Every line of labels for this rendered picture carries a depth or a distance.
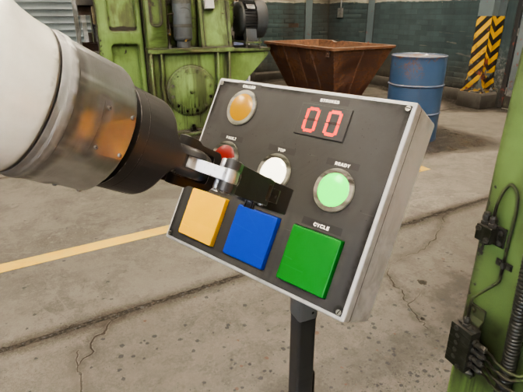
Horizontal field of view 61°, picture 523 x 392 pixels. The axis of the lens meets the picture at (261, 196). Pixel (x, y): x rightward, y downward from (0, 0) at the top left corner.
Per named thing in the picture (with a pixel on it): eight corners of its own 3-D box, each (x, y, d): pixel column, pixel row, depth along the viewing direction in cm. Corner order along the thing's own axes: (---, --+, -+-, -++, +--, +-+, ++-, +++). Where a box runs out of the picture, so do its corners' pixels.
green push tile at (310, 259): (322, 299, 54) (342, 240, 54) (274, 276, 59) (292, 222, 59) (328, 299, 55) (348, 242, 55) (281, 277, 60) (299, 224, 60)
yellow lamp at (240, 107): (237, 125, 67) (236, 96, 66) (227, 119, 71) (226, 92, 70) (256, 123, 69) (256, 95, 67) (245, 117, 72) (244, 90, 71)
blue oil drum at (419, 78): (410, 146, 464) (422, 58, 430) (371, 134, 511) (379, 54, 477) (447, 138, 491) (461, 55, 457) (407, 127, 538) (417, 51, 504)
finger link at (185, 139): (176, 131, 35) (187, 134, 34) (260, 169, 43) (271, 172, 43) (159, 180, 35) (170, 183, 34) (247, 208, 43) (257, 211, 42)
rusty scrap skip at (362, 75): (329, 110, 629) (333, 48, 597) (261, 92, 780) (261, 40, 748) (391, 103, 686) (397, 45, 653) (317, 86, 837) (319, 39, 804)
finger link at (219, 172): (157, 134, 33) (205, 146, 29) (205, 154, 37) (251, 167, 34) (146, 164, 33) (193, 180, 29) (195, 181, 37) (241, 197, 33)
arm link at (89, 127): (25, 190, 23) (119, 211, 28) (83, 26, 23) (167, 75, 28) (-37, 156, 28) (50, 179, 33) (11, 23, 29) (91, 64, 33)
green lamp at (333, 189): (331, 214, 55) (334, 181, 54) (313, 201, 59) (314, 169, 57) (352, 210, 56) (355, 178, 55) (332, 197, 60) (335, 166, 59)
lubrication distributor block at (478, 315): (468, 397, 71) (484, 327, 66) (439, 370, 76) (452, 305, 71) (483, 390, 72) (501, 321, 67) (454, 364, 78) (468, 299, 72)
